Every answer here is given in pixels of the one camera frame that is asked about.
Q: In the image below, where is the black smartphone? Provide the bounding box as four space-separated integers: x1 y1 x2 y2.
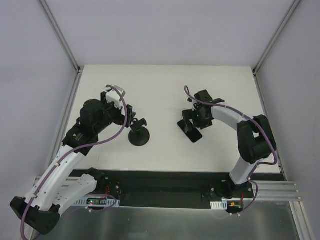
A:
177 119 203 143

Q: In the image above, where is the black round phone stand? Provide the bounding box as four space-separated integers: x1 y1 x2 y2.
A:
128 118 151 147

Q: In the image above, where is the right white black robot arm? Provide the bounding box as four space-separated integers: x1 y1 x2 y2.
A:
177 86 278 199

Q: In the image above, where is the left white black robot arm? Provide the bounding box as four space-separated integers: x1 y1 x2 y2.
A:
10 85 135 240

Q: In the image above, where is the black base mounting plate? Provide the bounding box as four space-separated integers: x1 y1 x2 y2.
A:
76 168 260 208

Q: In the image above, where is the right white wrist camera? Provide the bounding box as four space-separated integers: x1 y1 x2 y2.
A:
187 97 202 112

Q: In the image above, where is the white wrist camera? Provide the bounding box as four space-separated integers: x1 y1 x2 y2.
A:
105 85 126 110
187 97 202 112

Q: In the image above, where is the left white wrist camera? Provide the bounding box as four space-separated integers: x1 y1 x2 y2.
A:
105 85 126 110

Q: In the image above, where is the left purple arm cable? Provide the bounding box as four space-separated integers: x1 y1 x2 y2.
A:
20 85 127 238

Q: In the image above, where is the right aluminium frame post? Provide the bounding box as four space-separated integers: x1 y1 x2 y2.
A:
252 0 303 76

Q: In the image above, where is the aluminium frame post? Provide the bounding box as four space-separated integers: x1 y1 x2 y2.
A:
252 0 303 76
37 0 83 74

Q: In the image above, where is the right white cable duct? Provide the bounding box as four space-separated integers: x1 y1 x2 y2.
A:
210 200 228 211

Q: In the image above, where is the white cable duct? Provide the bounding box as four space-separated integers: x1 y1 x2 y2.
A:
210 200 228 211
72 196 120 208

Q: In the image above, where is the left white cable duct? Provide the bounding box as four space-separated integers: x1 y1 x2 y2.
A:
72 196 120 208

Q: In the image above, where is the aluminium front rail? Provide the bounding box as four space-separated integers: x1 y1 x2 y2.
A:
34 174 303 201

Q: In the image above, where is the left aluminium frame post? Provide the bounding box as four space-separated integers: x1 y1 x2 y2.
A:
37 0 83 74

